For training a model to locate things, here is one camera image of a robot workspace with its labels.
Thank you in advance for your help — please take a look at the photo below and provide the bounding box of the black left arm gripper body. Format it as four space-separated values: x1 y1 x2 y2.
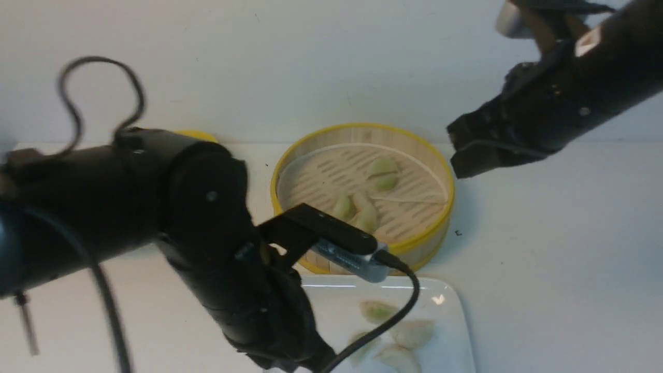
171 228 336 372

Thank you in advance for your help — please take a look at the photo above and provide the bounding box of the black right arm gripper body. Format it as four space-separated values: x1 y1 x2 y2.
447 62 570 179

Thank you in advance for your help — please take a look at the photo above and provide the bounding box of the pale white dumpling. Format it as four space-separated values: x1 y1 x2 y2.
353 193 378 234

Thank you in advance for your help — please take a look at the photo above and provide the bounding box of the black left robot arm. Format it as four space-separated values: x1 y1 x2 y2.
2 129 336 372

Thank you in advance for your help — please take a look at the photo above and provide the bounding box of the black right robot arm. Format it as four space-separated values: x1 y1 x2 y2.
447 1 662 179

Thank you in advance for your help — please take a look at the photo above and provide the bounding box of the green dumpling on plate top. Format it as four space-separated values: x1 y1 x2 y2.
358 300 399 324

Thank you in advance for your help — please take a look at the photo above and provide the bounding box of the green dumpling on plate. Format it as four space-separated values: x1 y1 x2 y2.
347 331 381 368
358 300 399 324

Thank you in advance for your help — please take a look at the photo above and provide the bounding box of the green dumpling on plate centre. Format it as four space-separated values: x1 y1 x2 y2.
347 331 381 368

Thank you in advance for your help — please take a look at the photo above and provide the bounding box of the white dumpling on plate lower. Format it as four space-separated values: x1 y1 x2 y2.
373 345 422 372

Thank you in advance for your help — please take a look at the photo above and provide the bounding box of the white dumpling on plate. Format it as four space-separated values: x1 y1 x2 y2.
373 345 422 372
389 319 436 350

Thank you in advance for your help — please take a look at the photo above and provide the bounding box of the white dumpling on plate right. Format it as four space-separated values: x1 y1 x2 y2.
389 319 436 350

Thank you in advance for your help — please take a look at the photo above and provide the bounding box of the white rectangular plate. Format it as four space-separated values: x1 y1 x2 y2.
302 275 475 372

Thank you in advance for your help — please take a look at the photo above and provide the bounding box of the green dumpling steamer centre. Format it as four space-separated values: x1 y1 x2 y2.
330 192 357 222

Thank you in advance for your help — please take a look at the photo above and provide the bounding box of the bamboo steamer basket yellow rim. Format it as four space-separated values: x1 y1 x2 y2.
270 123 455 270

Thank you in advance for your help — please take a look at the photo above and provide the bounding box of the green dumpling in steamer back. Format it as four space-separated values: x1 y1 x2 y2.
366 156 399 179

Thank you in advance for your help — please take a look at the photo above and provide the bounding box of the green dumpling in steamer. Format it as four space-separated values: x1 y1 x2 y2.
366 156 399 179
371 173 400 192

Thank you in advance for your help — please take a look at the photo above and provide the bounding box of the green dumpling in steamer front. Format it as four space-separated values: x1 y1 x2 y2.
371 173 400 192

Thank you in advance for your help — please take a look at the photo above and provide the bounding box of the woven bamboo steamer lid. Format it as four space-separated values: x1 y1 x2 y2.
175 130 220 144

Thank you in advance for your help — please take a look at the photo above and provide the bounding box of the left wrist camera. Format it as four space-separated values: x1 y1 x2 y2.
258 204 389 283

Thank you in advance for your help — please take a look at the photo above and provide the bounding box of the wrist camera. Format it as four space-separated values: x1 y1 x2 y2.
495 1 616 54
258 204 389 283

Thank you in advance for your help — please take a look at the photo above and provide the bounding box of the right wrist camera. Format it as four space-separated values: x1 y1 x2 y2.
495 1 616 54

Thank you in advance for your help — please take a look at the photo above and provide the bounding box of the black camera cable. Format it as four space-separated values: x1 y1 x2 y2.
316 250 421 373

